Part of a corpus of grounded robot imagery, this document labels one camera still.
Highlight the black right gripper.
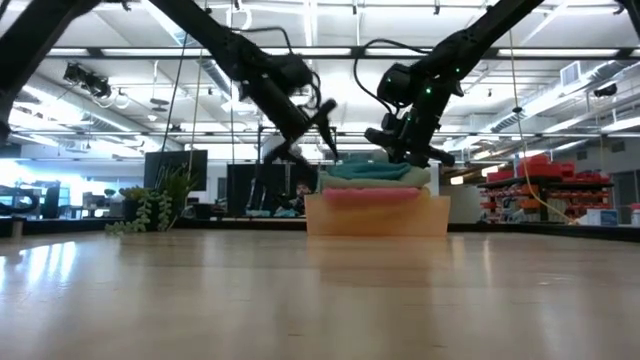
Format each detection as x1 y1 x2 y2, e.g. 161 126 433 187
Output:
363 74 458 168

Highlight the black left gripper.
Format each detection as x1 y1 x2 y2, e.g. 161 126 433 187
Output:
238 69 341 194

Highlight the light green microfiber towel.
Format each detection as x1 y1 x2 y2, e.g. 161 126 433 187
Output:
318 166 433 192

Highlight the teal microfiber towel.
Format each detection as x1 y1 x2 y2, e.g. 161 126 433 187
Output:
327 160 414 181

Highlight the pink microfiber towel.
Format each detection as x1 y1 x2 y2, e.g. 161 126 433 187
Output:
322 186 424 205

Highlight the person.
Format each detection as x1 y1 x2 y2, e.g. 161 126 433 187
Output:
288 180 315 217

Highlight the translucent orange plastic bin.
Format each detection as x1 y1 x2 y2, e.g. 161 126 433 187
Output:
304 192 451 238

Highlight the shelf with red bins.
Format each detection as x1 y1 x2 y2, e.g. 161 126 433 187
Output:
477 153 616 225

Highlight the black monitor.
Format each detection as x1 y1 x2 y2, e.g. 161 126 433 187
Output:
143 149 209 192

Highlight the small potted succulent plant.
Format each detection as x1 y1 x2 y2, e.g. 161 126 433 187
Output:
103 164 202 236

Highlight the overhead light bar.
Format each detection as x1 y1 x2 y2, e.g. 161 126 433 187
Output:
47 46 640 61

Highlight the black ceiling-mounted device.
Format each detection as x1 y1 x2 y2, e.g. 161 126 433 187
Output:
62 62 112 100

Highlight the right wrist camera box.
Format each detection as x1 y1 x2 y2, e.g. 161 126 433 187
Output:
376 62 419 109

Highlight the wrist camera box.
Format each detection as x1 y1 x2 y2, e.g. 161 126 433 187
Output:
376 62 419 109
269 52 316 97

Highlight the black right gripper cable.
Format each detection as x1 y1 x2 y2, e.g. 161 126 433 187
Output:
352 38 432 115

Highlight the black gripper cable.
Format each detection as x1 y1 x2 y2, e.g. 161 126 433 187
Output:
352 38 432 115
233 25 324 111

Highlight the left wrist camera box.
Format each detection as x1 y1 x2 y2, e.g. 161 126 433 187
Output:
269 52 316 97

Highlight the yellow hanging cord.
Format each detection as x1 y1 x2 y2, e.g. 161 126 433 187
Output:
505 0 576 225

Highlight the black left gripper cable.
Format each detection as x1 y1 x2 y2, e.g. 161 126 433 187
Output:
233 25 324 111

